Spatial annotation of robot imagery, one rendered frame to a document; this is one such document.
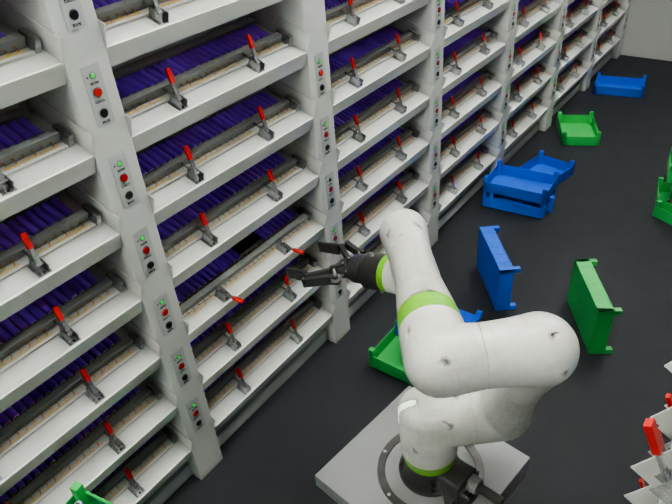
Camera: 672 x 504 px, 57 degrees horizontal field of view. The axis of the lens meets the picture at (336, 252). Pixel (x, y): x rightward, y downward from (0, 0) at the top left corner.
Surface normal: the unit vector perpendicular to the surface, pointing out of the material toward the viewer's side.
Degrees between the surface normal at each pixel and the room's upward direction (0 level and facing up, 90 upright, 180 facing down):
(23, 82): 109
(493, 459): 2
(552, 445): 0
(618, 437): 0
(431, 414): 16
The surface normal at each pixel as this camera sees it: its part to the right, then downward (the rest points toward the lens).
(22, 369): 0.19, -0.67
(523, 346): -0.13, -0.34
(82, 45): 0.81, 0.29
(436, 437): 0.05, 0.55
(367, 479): -0.11, -0.81
